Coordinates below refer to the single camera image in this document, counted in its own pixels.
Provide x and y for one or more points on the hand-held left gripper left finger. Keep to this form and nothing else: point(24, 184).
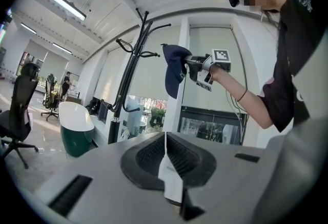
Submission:
point(133, 166)

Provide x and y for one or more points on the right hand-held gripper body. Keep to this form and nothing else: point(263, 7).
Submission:
point(220, 56)

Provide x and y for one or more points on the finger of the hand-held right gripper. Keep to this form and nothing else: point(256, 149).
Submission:
point(194, 59)

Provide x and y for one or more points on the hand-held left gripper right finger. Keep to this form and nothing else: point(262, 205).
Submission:
point(202, 166)

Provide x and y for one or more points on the navy blue cap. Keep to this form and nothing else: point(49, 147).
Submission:
point(174, 69)

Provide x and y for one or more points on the black metal coat rack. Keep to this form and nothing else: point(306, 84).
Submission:
point(133, 64)

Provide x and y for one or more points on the person's right forearm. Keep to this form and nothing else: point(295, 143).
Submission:
point(238, 94)

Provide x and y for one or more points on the grey roller blind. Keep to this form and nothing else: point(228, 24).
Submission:
point(112, 71)
point(153, 69)
point(217, 89)

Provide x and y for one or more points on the black wrist band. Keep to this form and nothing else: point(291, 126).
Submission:
point(243, 95)

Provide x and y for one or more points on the green potted plant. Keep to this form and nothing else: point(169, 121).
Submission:
point(157, 116)

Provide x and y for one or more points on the white and green bathtub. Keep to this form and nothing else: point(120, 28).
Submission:
point(75, 125)

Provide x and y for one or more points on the person's black t-shirt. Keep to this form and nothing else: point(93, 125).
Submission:
point(294, 64)

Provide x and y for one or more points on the black and yellow gaming chair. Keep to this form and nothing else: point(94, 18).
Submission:
point(51, 94)

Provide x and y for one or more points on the black mesh office chair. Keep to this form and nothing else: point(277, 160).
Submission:
point(19, 105)

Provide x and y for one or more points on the long ceiling light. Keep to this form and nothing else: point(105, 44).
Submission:
point(62, 48)
point(28, 27)
point(68, 6)

